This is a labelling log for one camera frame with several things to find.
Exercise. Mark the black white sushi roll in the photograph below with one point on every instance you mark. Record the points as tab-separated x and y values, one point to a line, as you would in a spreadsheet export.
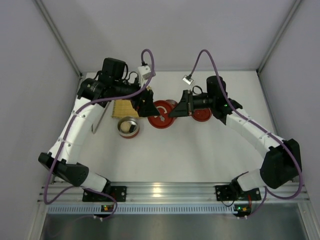
132	128

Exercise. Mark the left aluminium corner post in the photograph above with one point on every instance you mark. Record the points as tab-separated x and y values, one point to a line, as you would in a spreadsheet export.
39	4

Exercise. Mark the aluminium corner post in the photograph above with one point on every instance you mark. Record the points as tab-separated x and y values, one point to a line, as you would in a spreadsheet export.
288	18
39	4

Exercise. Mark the right aluminium corner post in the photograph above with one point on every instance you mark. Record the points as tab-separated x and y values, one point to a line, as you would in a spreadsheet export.
288	18

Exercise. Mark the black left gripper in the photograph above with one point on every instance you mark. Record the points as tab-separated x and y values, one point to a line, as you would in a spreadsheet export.
142	102

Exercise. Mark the steel bowl red base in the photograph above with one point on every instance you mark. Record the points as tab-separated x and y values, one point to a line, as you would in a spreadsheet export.
132	120
172	102

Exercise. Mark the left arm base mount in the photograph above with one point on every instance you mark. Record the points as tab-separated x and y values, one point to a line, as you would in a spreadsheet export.
109	192

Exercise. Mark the beige rice ball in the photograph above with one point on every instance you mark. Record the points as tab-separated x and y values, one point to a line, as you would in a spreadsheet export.
125	126

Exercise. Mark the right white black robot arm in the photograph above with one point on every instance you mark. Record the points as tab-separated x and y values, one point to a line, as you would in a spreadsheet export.
281	159

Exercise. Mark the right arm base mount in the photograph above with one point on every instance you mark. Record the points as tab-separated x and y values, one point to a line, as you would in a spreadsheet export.
228	192

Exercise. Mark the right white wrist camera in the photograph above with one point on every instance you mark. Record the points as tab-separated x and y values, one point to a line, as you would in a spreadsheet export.
188	79

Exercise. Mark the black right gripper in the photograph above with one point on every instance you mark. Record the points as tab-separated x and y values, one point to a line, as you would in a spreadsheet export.
189	103

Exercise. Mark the steel tongs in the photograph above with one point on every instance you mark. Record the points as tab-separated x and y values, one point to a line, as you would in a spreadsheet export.
98	120

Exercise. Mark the bamboo serving mat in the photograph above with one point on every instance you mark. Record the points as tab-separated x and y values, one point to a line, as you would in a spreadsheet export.
125	107

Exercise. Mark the aluminium front frame rail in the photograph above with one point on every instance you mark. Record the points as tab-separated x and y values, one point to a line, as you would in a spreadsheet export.
172	193

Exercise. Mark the red lid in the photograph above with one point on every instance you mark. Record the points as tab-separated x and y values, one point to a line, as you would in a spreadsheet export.
202	115
162	121

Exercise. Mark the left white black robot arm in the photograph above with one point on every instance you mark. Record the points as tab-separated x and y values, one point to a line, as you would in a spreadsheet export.
94	94

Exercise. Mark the white slotted cable duct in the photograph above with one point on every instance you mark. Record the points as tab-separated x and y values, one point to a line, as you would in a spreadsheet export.
135	209

